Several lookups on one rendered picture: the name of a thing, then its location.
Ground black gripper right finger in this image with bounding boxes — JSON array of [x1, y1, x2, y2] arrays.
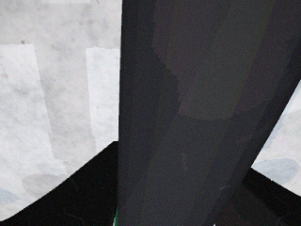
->
[[214, 167, 301, 226]]

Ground grey cylinder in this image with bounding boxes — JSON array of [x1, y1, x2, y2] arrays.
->
[[281, 79, 301, 116]]

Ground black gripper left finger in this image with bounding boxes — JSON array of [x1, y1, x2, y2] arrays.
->
[[0, 140, 119, 226]]

